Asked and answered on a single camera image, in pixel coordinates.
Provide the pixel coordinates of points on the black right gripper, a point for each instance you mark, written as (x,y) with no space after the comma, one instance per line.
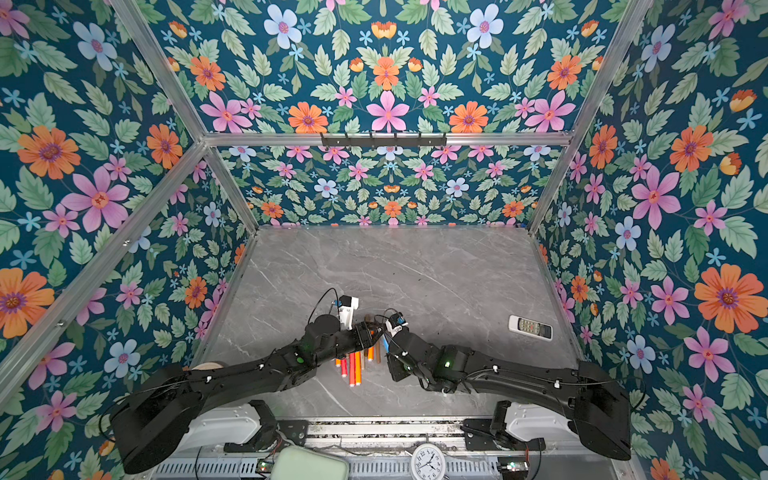
(395,371)

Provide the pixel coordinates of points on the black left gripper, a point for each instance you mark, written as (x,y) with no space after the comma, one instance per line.
(368,334)

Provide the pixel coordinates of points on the yellow orange marker pen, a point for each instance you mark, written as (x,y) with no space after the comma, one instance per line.
(358,363)

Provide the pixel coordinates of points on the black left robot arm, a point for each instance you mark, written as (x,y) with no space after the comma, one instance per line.
(180,409)

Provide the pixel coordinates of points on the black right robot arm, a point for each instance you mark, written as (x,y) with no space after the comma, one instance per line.
(596,407)

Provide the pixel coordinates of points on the red orange marker pen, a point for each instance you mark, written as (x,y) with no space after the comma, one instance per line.
(352,369)

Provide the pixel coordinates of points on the white analog clock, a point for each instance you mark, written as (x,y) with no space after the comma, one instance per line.
(428,462)

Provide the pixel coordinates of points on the pale green box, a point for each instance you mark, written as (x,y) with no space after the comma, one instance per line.
(298,463)

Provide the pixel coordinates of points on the beige round alarm clock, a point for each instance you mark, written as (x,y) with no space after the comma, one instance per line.
(208,366)

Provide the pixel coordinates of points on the white remote control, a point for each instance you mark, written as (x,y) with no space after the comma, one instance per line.
(531,328)

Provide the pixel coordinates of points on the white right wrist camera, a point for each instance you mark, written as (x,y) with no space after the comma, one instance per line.
(396,323)

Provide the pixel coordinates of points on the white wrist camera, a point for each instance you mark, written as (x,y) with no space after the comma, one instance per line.
(396,323)
(347,305)

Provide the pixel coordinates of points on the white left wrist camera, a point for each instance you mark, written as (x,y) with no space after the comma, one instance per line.
(347,305)

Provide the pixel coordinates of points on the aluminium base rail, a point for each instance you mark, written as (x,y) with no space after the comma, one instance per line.
(511,429)

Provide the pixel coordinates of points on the black hook rail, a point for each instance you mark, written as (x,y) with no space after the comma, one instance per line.
(371,140)

